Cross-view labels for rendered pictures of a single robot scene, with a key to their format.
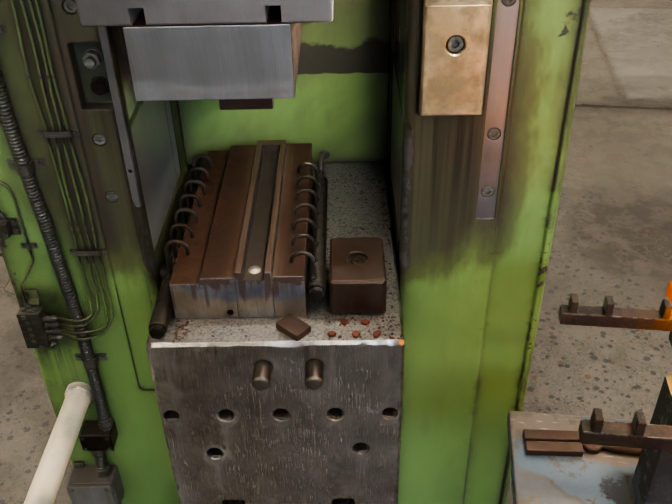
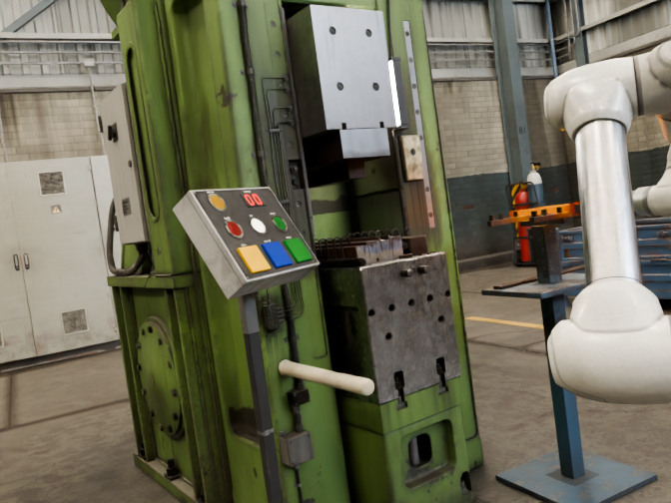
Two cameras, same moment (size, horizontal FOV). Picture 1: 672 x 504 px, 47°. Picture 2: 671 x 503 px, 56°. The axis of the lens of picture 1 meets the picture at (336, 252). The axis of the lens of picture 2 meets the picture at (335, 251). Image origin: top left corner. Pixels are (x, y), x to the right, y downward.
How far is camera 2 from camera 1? 1.75 m
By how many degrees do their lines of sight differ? 46
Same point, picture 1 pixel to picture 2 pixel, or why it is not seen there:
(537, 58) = (431, 159)
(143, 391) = (316, 359)
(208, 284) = (369, 245)
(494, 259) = (438, 248)
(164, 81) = (351, 150)
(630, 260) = not seen: hidden behind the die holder
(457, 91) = (416, 169)
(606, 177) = not seen: hidden behind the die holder
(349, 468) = (439, 334)
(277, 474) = (413, 345)
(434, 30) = (405, 147)
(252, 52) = (376, 138)
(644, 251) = not seen: hidden behind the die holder
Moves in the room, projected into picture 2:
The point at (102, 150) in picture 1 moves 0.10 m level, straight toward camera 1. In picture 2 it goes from (299, 209) to (323, 206)
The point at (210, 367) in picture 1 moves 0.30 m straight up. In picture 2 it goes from (384, 276) to (372, 186)
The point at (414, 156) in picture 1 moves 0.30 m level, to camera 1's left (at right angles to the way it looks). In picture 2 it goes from (405, 201) to (342, 209)
